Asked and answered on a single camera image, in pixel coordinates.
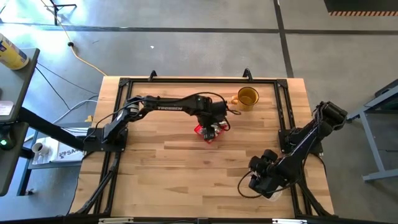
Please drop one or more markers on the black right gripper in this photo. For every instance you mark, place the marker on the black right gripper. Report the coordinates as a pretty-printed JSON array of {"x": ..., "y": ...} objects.
[{"x": 262, "y": 183}]

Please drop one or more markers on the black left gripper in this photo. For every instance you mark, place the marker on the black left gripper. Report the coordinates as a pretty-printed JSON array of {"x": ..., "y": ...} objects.
[{"x": 214, "y": 116}]

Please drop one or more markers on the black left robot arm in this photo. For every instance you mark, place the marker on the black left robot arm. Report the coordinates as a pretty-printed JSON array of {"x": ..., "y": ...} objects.
[{"x": 169, "y": 107}]

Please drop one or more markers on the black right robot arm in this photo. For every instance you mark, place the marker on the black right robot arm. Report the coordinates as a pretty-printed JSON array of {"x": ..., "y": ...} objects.
[{"x": 298, "y": 152}]

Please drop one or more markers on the red plastic basket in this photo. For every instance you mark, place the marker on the red plastic basket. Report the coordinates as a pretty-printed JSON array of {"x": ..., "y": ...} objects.
[{"x": 197, "y": 129}]

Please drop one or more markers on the amber glass mug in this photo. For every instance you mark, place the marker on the amber glass mug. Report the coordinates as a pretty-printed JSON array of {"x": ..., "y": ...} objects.
[{"x": 248, "y": 97}]

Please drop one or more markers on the black clamp hook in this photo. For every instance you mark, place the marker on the black clamp hook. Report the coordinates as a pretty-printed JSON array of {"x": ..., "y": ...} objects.
[
  {"x": 247, "y": 74},
  {"x": 152, "y": 74}
]

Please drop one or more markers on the small yellow connector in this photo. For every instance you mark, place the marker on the small yellow connector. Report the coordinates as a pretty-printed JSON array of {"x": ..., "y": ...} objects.
[{"x": 89, "y": 118}]

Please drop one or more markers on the white printed box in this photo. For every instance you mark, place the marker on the white printed box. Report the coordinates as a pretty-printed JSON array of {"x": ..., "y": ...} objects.
[{"x": 70, "y": 154}]

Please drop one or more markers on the black diagonal support bar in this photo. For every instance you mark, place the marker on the black diagonal support bar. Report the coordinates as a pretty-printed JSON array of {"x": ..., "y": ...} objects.
[{"x": 49, "y": 129}]

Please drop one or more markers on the white cup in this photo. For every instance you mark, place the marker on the white cup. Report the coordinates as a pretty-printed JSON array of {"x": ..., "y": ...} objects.
[{"x": 40, "y": 148}]

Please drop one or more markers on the black hazard striped mat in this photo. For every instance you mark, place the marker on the black hazard striped mat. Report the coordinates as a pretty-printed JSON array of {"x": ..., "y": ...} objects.
[{"x": 360, "y": 5}]

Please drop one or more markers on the black tripod stand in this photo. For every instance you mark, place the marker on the black tripod stand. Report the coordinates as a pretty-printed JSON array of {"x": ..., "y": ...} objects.
[{"x": 56, "y": 11}]

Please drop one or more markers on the dark grey desk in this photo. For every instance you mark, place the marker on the dark grey desk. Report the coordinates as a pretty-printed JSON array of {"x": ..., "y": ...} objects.
[{"x": 18, "y": 81}]

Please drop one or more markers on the white label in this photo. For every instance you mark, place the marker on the white label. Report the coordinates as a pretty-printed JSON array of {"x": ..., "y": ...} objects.
[{"x": 5, "y": 108}]

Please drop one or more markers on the black computer mouse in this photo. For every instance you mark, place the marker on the black computer mouse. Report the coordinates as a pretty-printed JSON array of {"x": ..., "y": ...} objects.
[{"x": 3, "y": 142}]

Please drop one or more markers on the yellow wipes canister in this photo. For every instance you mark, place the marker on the yellow wipes canister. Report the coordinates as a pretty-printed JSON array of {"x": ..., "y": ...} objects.
[{"x": 11, "y": 53}]

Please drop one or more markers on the silver metal bracket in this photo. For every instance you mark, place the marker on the silver metal bracket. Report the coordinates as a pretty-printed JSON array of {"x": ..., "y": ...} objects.
[
  {"x": 289, "y": 221},
  {"x": 115, "y": 220}
]

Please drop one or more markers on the grey metal table frame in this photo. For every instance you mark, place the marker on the grey metal table frame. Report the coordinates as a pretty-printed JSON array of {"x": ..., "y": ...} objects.
[{"x": 370, "y": 140}]

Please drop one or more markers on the blue metal shelf frame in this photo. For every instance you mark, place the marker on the blue metal shelf frame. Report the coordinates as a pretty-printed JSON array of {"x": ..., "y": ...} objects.
[{"x": 25, "y": 177}]

